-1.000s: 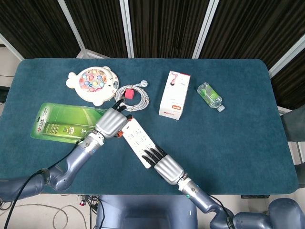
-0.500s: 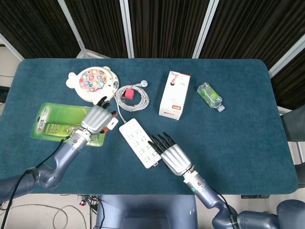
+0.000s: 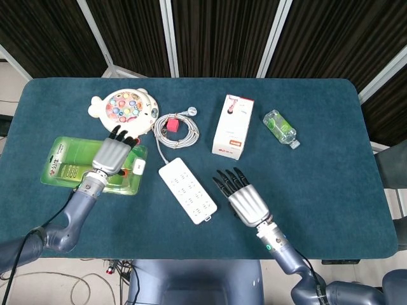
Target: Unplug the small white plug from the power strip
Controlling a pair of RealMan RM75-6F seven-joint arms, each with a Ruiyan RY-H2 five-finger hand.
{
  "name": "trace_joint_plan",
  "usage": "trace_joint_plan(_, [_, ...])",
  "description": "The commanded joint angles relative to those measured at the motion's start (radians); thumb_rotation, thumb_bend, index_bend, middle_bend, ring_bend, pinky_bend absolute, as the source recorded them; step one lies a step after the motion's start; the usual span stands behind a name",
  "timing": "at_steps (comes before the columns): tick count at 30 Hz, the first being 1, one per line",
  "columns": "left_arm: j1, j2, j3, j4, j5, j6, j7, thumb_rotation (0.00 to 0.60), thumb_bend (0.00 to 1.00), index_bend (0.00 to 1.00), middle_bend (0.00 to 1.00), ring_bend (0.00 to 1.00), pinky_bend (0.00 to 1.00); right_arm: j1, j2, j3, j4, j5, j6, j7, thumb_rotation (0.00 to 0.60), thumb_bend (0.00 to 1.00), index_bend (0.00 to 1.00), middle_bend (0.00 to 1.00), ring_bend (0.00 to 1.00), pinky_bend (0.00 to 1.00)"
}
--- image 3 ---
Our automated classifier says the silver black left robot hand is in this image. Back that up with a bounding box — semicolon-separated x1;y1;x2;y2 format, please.
91;125;141;177

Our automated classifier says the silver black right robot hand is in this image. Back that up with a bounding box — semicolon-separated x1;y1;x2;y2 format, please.
212;167;271;228

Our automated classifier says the white power strip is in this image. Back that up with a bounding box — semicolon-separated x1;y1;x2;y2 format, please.
158;157;219;226

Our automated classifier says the green plastic blister pack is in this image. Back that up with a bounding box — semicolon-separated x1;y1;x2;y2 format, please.
40;136;149;196

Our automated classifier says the cream fish-shaped toy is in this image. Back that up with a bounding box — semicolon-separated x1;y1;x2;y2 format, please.
88;88;159;136

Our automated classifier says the teal felt table cloth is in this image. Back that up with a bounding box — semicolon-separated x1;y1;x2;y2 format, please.
5;77;400;260

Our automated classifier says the white cardboard product box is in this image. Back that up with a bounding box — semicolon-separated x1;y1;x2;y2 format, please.
212;94;255;161

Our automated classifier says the clear plastic water bottle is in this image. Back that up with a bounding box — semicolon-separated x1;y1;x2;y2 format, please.
262;109;301;149

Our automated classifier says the blue-grey robot torso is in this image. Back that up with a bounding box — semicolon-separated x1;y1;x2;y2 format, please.
127;259;265;305

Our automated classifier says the dark grey chair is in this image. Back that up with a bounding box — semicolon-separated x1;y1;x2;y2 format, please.
374;139;407;189

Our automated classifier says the grey cable with plug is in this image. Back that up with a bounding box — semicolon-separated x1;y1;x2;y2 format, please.
153;107;200;166

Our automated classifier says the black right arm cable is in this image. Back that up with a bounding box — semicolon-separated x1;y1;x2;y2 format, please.
294;246;327;305

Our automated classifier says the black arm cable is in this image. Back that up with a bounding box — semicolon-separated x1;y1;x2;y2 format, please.
294;246;327;305
5;189;77;305

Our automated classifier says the black floor cable bundle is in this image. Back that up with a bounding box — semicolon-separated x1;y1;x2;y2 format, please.
101;259;136;282

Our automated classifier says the white partition frame post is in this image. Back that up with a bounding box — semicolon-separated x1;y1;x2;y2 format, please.
160;0;179;78
256;0;293;78
77;0;114;69
358;43;407;103
0;43;33;80

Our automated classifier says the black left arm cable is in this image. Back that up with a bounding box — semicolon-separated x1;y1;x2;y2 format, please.
5;189;77;305

